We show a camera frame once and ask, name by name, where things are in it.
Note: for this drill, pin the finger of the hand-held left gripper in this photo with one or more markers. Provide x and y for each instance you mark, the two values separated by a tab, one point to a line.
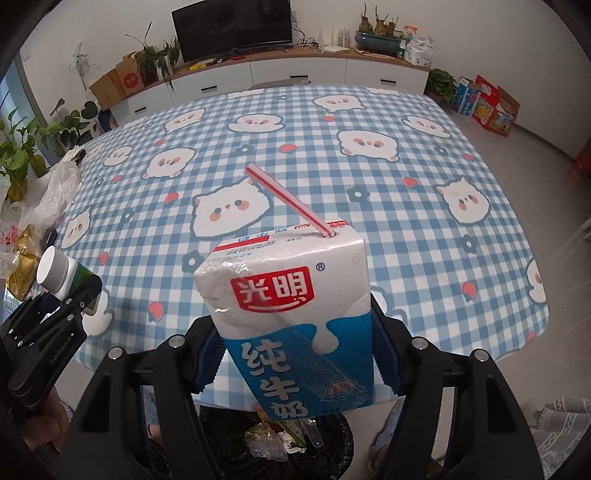
23	323
87	295

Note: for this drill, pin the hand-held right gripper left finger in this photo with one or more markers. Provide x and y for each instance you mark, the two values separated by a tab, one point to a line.
210	364

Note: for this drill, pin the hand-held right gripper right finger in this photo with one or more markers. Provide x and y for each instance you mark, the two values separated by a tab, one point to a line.
385	355

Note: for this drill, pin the white pill bottle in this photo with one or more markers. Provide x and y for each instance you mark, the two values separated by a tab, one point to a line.
53	272

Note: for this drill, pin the blue white milk carton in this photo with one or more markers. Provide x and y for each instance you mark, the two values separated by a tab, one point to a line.
286	323

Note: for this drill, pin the black trash bag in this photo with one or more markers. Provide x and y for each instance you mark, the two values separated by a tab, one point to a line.
332	443

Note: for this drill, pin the red striped drinking straw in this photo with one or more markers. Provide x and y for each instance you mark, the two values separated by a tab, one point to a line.
286	198

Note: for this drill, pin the person's left hand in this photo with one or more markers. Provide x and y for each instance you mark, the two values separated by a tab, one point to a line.
46	424

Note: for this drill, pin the bulky gold foil packet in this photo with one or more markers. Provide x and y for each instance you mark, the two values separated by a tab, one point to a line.
23	272

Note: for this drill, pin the clear plastic bag red print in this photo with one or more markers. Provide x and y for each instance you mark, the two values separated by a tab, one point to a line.
7	258

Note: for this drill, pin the dark grey computer mouse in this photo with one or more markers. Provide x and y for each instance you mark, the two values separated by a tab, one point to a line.
48	237

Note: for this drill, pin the white plastic bag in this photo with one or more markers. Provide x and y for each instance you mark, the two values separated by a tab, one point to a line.
51	194

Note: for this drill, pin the blue checked tablecloth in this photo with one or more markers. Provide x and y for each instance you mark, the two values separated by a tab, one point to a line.
369	207

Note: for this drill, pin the light green pothos plant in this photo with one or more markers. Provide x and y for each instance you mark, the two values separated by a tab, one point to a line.
18	157

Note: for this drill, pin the dark heart-leaf potted plant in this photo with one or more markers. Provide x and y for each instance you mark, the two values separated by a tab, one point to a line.
87	110

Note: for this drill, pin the grey patterned rug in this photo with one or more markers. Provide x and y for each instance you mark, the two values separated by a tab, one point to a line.
563	424

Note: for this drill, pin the plain brown cardboard box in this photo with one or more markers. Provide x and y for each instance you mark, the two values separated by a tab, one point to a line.
108	90

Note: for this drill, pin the cardboard box with red emblem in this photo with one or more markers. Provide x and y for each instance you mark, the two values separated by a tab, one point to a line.
129	78

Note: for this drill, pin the long-leaf potted plant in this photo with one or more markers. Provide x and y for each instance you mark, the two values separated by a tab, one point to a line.
154	57

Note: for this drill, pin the yellow flat item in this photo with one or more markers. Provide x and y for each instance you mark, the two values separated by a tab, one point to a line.
202	64

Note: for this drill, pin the open cardboard box colourful print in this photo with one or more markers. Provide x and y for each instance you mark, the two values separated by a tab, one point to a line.
503	117

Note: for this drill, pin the blue printed box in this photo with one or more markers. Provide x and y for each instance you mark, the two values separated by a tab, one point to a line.
466	99

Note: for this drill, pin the red printed box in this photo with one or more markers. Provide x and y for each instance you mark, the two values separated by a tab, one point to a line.
487	99

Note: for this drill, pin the small green floor plant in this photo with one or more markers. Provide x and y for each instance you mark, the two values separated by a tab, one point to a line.
441	83

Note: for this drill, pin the white TV cabinet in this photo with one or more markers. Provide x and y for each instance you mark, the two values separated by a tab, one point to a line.
300	69

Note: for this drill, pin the black television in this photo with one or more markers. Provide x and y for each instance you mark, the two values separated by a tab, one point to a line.
231	27

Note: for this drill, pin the spray bottle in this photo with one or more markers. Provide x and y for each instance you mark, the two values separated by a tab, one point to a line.
402	48

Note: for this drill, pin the white router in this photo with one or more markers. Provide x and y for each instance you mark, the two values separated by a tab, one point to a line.
334	50

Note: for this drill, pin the bonsai in blue pot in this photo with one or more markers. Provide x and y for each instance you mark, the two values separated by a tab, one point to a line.
376	44

